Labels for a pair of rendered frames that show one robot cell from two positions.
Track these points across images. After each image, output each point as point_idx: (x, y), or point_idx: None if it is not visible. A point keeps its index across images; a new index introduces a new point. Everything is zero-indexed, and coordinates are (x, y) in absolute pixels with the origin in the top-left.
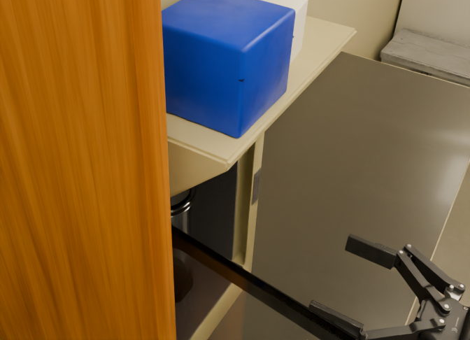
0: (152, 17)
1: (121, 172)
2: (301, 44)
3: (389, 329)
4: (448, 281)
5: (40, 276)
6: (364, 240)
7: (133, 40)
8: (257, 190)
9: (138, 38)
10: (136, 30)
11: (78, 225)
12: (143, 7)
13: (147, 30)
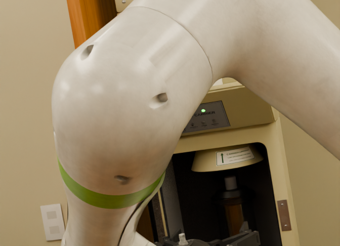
0: (82, 40)
1: None
2: (218, 81)
3: (175, 243)
4: (232, 243)
5: None
6: (244, 223)
7: (74, 45)
8: (288, 220)
9: (76, 45)
10: (75, 42)
11: None
12: (77, 36)
13: (80, 43)
